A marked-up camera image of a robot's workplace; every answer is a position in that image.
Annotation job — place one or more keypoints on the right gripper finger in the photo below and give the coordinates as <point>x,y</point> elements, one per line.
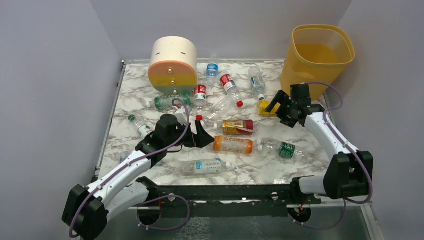
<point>270,108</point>
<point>281,98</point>

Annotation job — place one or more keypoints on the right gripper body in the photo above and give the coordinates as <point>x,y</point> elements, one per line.
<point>285,108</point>

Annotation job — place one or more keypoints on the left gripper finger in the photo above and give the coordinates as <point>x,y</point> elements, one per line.
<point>200,127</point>
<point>202,140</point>

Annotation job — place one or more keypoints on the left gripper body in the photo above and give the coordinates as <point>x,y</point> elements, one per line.
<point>194,136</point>

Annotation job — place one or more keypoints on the yellow label bottle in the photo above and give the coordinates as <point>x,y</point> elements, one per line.
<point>261,107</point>

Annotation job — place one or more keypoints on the green cap water bottle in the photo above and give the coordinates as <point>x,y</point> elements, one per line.
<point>142,128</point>

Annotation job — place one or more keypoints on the small crushed clear bottle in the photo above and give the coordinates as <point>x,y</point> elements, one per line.
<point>123,156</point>

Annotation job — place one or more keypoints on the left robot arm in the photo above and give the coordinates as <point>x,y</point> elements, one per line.
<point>89,208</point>

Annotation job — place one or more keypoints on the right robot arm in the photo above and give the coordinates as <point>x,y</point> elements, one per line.
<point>349,174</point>

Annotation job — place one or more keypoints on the yellow mesh plastic bin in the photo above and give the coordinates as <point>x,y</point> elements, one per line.
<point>316,53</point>

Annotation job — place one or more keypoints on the orange label bottle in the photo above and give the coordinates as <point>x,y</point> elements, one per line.
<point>234,145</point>

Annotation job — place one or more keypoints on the clear bottle blue white label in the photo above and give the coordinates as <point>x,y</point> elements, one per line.
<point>257,84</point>

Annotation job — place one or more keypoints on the gold red label bottle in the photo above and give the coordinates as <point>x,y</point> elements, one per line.
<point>235,127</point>

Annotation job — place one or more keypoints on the clear bottle green label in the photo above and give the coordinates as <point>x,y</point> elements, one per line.
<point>281,149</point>

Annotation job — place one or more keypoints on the red white label bottle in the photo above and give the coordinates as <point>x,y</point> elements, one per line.
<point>200,95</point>

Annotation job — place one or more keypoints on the clear bottle red cap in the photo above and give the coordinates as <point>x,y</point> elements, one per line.
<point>221,108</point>

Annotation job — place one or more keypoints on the red label clear bottle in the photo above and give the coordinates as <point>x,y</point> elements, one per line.
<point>228,83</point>

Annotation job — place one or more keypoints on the green tinted plastic bottle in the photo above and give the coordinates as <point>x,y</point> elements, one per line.
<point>166,101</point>

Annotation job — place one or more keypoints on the blue label water bottle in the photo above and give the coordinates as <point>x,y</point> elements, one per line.
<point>212,68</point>

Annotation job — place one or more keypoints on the cream and orange cylinder box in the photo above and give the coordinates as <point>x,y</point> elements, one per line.
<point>173,65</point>

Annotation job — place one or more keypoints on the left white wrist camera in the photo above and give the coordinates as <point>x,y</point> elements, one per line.
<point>180,114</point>

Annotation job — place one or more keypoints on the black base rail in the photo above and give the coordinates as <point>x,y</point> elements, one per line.
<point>208,201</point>

